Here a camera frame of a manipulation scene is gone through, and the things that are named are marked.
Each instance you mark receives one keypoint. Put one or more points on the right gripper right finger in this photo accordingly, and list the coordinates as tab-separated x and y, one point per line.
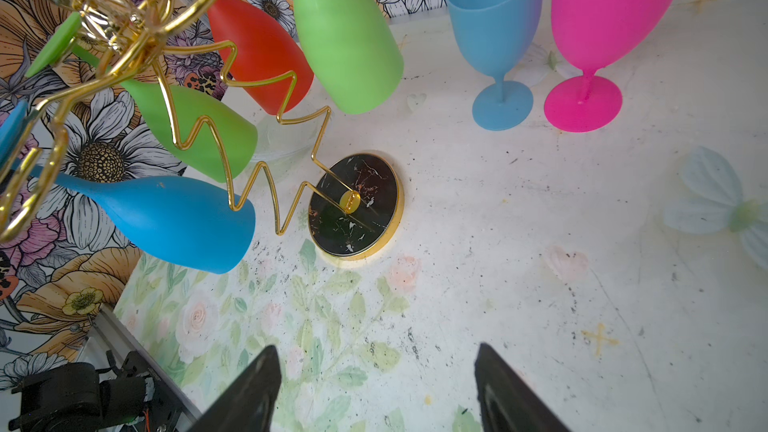
507	403

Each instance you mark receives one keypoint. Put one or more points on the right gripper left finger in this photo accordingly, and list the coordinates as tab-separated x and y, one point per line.
248	403

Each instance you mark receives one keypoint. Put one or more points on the blue wine glass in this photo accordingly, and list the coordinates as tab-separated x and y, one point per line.
179	220
493	36

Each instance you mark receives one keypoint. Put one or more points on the pink wine glass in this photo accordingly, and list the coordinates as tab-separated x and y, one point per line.
591	35

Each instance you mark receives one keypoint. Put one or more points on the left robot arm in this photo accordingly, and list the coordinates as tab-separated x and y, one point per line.
80	397

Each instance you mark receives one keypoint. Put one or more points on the front left green wine glass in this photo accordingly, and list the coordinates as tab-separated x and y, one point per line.
238	135

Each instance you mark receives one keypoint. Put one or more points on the green wine glass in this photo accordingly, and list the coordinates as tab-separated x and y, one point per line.
351	49
238	135

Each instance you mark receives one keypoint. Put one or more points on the red wine glass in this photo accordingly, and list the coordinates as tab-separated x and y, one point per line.
259	56

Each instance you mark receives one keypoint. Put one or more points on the back green wine glass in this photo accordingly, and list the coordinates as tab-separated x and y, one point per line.
351	49

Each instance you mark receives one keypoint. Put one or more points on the gold wire wine glass rack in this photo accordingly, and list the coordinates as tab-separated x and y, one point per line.
123	40

